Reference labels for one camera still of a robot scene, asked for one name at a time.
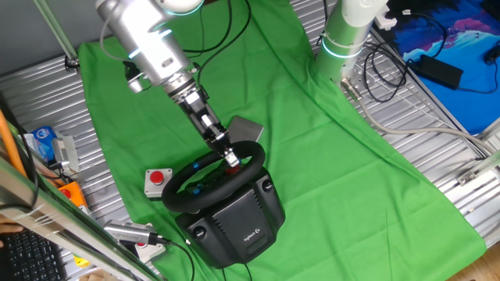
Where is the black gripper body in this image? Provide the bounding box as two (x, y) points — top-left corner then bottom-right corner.
(173, 86), (230, 151)

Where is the black leather steering wheel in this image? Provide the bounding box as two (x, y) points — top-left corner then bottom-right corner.
(161, 140), (266, 214)

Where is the black wheel base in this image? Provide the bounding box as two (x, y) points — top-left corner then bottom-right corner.
(174, 166), (286, 269)

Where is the person's hand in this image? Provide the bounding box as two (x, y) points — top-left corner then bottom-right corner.
(0, 222), (25, 247)

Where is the silver digital scale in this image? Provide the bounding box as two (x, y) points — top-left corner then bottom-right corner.
(227, 115), (265, 144)

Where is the white box red button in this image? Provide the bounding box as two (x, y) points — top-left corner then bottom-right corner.
(143, 167), (173, 201)
(130, 240), (167, 263)

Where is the green cloth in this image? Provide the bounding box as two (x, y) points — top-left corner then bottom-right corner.
(77, 0), (488, 281)

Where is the thin metal pole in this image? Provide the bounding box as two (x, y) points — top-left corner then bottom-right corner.
(33, 0), (82, 74)

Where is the orange box red button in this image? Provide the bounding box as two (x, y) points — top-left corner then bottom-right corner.
(57, 181), (89, 208)

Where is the blue tissue pack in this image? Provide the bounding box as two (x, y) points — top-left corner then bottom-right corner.
(23, 125), (59, 163)

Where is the wooden block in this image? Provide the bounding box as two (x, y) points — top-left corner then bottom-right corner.
(77, 272), (109, 281)

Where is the orange pole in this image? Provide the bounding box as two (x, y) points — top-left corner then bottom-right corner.
(0, 108), (27, 179)

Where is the white power plug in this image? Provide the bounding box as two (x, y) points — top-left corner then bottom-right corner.
(373, 10), (398, 31)

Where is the black keyboard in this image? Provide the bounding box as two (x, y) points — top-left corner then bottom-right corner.
(0, 229), (70, 281)

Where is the black power adapter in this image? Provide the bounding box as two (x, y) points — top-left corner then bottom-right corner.
(417, 53), (465, 91)

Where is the blue patterned mat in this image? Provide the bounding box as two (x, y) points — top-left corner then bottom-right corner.
(374, 0), (500, 136)

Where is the black computer mouse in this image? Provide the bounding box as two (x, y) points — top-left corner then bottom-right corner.
(484, 42), (500, 66)

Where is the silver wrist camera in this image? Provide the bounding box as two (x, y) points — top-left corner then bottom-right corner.
(123, 60), (153, 94)

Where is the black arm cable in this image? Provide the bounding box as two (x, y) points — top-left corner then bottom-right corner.
(123, 0), (252, 93)

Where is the black camera cable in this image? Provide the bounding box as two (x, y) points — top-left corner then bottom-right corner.
(155, 233), (196, 281)

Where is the grey depth camera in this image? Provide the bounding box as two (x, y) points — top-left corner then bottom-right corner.
(103, 219), (161, 247)

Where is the thick grey cable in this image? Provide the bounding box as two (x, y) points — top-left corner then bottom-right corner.
(340, 77), (499, 157)

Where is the silver ribbed camera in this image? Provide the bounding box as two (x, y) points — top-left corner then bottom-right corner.
(52, 134), (80, 173)

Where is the black cable bundle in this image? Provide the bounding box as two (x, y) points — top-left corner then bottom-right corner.
(362, 41), (410, 104)

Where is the aluminium frame rail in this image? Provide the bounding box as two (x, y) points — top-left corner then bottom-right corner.
(0, 154), (163, 281)
(455, 150), (500, 187)

